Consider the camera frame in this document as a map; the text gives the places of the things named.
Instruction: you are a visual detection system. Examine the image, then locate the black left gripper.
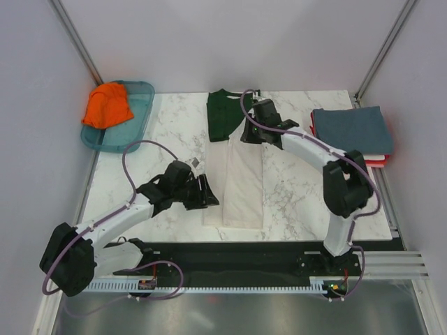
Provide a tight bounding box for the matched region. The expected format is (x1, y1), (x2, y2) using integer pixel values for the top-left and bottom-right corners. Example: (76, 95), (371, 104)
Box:
(173, 174), (219, 211)

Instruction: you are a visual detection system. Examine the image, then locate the white and green t shirt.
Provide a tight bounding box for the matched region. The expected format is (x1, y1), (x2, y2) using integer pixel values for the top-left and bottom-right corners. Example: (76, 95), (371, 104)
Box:
(203, 89), (263, 230)

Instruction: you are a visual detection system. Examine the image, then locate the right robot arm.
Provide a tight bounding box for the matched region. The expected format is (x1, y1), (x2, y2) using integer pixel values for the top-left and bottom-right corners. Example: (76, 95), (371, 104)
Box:
(240, 98), (381, 275)

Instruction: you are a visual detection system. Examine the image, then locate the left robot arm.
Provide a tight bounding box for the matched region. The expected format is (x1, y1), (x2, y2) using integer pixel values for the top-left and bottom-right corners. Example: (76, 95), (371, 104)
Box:
(39, 161), (219, 297)

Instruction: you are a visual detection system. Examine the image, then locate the folded red t shirt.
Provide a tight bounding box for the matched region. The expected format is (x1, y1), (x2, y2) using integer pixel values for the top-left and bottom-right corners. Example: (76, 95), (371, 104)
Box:
(309, 119), (390, 168)

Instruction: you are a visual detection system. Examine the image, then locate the folded grey-blue t shirt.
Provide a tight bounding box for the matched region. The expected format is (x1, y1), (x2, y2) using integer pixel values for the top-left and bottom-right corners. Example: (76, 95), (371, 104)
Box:
(311, 106), (394, 155)

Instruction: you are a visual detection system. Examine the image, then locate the teal plastic bin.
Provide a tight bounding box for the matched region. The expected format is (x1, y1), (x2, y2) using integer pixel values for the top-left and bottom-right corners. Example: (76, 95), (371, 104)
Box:
(80, 80), (154, 154)

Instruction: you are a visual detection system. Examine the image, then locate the folded white t shirt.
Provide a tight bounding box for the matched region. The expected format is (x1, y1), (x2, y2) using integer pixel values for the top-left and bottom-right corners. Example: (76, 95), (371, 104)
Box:
(364, 154), (386, 164)

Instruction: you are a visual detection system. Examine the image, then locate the orange crumpled t shirt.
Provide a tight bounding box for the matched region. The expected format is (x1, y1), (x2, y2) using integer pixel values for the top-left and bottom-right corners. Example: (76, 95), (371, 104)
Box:
(82, 82), (134, 130)

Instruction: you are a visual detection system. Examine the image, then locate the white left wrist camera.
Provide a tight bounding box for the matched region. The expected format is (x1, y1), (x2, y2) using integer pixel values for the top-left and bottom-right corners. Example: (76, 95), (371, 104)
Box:
(190, 158), (200, 168)

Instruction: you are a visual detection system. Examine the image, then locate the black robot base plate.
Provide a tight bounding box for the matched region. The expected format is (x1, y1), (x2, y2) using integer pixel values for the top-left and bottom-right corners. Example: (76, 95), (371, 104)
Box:
(101, 239), (364, 288)

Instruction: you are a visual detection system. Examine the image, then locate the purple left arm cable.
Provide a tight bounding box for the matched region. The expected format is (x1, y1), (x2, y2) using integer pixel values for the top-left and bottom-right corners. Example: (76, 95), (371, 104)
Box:
(41, 140), (184, 301)

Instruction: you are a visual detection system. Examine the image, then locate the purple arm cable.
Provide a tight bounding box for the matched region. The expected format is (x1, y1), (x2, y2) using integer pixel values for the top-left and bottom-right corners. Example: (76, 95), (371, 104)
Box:
(41, 140), (184, 301)
(240, 89), (381, 301)

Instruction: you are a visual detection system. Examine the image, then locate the right aluminium frame post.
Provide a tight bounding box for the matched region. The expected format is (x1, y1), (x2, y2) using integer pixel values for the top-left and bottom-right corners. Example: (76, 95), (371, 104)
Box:
(351, 0), (418, 105)

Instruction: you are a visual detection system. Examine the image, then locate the aluminium frame post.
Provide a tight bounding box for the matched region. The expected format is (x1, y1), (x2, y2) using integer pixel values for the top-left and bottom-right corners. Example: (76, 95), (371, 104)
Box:
(48, 0), (103, 86)
(351, 0), (418, 105)

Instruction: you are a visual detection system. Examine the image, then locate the white slotted cable duct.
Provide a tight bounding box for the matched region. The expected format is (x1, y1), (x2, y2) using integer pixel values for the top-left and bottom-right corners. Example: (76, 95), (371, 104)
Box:
(83, 276), (349, 297)

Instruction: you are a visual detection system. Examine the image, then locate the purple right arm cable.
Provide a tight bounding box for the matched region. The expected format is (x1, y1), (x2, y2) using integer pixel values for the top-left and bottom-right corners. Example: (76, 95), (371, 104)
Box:
(240, 89), (381, 301)

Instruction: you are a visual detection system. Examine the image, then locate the left aluminium frame post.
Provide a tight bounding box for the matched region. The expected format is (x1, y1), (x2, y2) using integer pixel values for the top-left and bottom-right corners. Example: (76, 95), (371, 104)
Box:
(48, 0), (103, 86)

